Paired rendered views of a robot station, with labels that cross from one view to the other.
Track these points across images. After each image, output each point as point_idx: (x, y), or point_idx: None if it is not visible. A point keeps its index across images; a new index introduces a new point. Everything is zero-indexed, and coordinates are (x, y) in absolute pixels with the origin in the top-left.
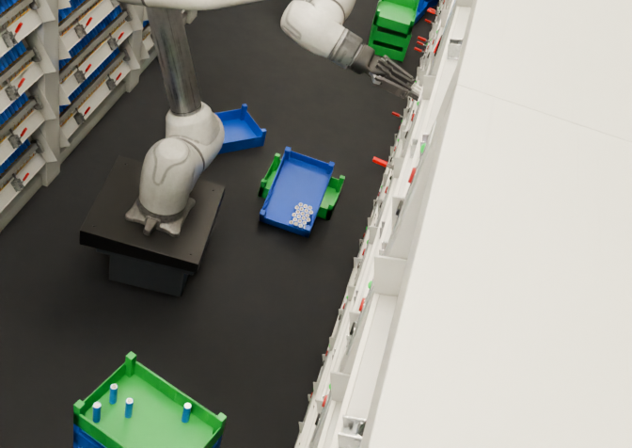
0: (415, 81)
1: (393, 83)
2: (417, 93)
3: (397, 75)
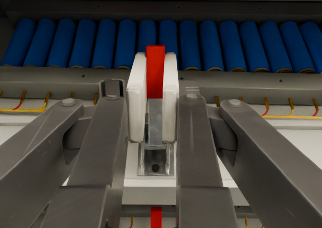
0: (120, 81)
1: (282, 157)
2: (181, 90)
3: (118, 162)
